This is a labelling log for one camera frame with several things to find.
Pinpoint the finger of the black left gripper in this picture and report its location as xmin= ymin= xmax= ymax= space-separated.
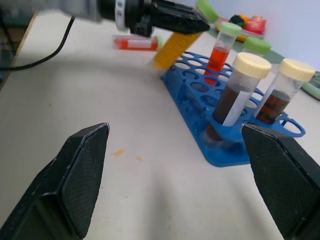
xmin=152 ymin=0 xmax=200 ymax=16
xmin=149 ymin=8 xmax=211 ymax=35

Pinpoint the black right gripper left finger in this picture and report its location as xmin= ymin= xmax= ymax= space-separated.
xmin=0 ymin=122 xmax=111 ymax=240

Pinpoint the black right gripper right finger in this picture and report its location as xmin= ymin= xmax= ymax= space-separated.
xmin=240 ymin=122 xmax=320 ymax=240

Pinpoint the yellow liquid test tube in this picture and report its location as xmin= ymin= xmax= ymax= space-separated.
xmin=152 ymin=31 xmax=204 ymax=73

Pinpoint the red liquid test tube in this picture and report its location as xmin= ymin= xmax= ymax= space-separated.
xmin=111 ymin=34 xmax=164 ymax=52

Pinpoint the green capped red test tube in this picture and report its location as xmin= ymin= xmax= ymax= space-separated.
xmin=203 ymin=21 xmax=243 ymax=86

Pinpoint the blue test tube rack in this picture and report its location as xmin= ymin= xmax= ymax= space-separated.
xmin=159 ymin=51 xmax=307 ymax=168

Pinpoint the cream capped brown test tube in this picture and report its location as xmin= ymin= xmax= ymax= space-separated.
xmin=253 ymin=58 xmax=317 ymax=125
xmin=201 ymin=51 xmax=273 ymax=151

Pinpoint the black and orange toy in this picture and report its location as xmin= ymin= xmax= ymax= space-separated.
xmin=228 ymin=14 xmax=251 ymax=29

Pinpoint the red toy strawberry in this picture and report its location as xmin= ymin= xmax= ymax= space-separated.
xmin=243 ymin=15 xmax=267 ymax=35

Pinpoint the light green object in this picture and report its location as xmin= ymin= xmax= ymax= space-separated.
xmin=301 ymin=71 xmax=320 ymax=101

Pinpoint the pale green tray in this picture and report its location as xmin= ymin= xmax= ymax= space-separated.
xmin=206 ymin=16 xmax=320 ymax=77

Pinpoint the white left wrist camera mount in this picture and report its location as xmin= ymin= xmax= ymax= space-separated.
xmin=114 ymin=0 xmax=129 ymax=32

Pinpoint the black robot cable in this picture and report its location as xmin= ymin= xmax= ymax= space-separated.
xmin=0 ymin=14 xmax=76 ymax=71

